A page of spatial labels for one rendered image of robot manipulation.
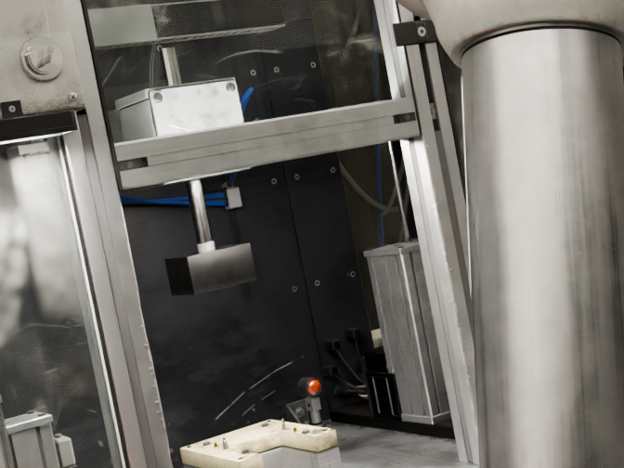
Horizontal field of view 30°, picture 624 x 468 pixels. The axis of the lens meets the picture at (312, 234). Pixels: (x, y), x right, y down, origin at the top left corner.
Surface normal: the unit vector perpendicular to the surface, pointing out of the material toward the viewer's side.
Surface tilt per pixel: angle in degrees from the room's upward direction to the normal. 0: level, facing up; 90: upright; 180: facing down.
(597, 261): 80
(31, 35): 90
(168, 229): 90
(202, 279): 90
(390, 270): 90
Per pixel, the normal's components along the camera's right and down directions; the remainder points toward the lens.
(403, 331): -0.82, 0.18
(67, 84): 0.53, -0.06
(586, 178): 0.24, -0.18
